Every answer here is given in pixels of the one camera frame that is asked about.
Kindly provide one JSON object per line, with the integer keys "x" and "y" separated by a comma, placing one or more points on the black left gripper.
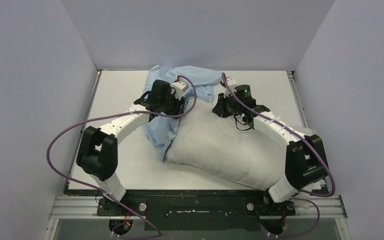
{"x": 178, "y": 105}

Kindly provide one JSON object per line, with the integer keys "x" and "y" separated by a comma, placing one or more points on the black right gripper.
{"x": 219, "y": 108}

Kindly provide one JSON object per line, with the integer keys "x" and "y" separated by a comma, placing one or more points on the light blue pillowcase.
{"x": 162, "y": 131}

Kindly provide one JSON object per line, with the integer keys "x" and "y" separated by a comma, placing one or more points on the white pillow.
{"x": 215, "y": 145}

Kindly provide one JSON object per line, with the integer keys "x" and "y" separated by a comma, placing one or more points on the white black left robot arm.
{"x": 98, "y": 150}

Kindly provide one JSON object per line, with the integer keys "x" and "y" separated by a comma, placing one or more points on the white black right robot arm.
{"x": 305, "y": 159}

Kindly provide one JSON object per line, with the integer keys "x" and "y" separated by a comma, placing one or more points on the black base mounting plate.
{"x": 202, "y": 210}

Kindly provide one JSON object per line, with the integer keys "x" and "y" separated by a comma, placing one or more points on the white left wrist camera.
{"x": 179, "y": 88}

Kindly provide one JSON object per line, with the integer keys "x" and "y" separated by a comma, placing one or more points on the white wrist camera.
{"x": 229, "y": 85}
{"x": 179, "y": 88}

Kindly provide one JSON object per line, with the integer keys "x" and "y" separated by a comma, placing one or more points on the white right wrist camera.
{"x": 229, "y": 85}

